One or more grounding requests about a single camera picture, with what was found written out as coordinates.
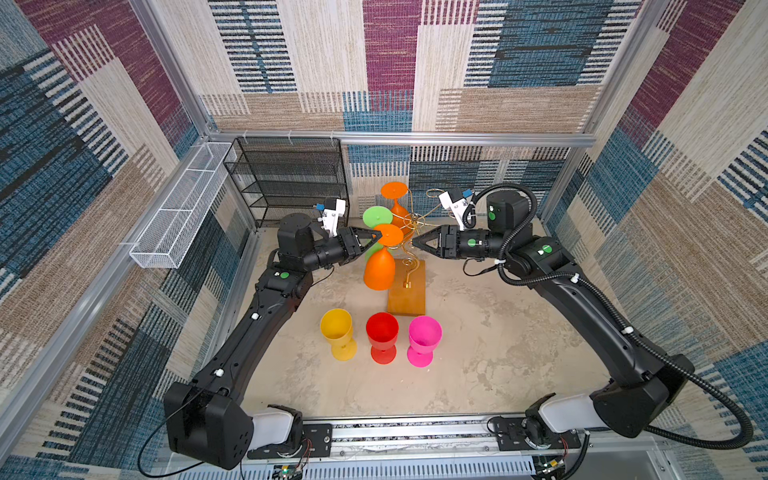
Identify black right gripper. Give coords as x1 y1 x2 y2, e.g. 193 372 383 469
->
412 225 508 260

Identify green wine glass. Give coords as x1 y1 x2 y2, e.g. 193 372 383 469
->
363 206 394 259

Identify orange wine glass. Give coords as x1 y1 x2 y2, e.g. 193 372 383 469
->
380 181 413 238
363 224 404 291

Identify yellow wine glass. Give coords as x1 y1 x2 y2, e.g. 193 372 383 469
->
321 308 357 361

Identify red wine glass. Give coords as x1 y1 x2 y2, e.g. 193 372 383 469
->
366 312 399 365

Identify pink wine glass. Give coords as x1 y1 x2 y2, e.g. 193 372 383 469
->
407 316 442 368

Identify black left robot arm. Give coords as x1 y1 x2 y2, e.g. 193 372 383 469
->
162 213 383 470

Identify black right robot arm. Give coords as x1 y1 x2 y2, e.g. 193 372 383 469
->
412 182 754 450

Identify orange wooden rack base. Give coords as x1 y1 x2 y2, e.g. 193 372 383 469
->
386 259 426 317

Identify black mesh shelf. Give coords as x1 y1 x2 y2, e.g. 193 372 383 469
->
223 137 350 227

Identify gold wire glass rack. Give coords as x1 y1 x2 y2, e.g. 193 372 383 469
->
390 191 441 288

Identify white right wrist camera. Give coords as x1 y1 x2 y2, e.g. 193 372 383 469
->
438 188 476 231

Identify white mesh wall basket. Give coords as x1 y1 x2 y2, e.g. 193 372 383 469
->
130 142 232 269

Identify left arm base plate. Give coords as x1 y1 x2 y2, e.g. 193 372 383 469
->
246 423 333 460

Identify aluminium front rail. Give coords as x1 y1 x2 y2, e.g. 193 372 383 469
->
180 414 684 479

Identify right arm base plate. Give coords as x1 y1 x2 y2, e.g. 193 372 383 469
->
486 416 582 451

